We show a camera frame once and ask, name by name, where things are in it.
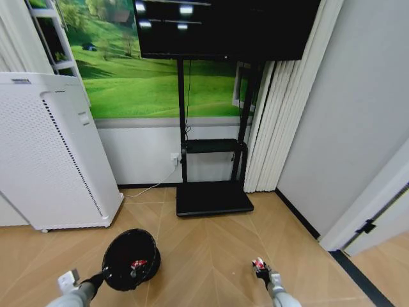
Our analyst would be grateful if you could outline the white perforated air purifier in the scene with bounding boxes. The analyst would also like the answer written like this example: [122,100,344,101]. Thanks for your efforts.
[0,71,125,233]

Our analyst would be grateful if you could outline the white shelf frame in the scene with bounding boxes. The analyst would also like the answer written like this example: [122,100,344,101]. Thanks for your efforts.
[24,0,79,77]

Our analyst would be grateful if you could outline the thin black hanging cable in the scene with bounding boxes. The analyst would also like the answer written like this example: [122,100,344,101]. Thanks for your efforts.
[183,59,193,136]

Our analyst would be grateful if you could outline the black flat-screen television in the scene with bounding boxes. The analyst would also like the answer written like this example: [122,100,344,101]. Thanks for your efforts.
[133,0,322,62]

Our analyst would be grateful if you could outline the black television floor stand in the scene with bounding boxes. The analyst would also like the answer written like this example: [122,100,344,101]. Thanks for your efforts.
[175,58,277,220]

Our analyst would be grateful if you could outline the white vertical blinds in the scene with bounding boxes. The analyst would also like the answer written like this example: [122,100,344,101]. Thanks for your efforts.
[243,0,345,194]

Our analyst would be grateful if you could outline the white door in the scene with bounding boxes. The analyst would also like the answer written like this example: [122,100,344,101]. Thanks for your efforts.
[318,136,409,257]

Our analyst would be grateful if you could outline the white power cable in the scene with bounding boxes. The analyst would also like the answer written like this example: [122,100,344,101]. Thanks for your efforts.
[122,164,177,198]

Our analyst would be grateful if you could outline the green landscape wall poster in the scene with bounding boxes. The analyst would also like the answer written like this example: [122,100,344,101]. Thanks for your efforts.
[53,0,258,120]

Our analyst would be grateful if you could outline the black door hinge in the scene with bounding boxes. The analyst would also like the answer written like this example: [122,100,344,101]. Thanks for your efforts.
[355,218,378,235]

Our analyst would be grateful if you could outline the red white wrapper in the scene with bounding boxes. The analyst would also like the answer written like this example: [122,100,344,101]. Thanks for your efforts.
[130,259,148,278]
[251,256,267,272]

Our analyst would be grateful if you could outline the black round trash bin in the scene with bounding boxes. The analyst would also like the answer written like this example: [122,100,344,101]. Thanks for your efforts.
[101,228,162,292]

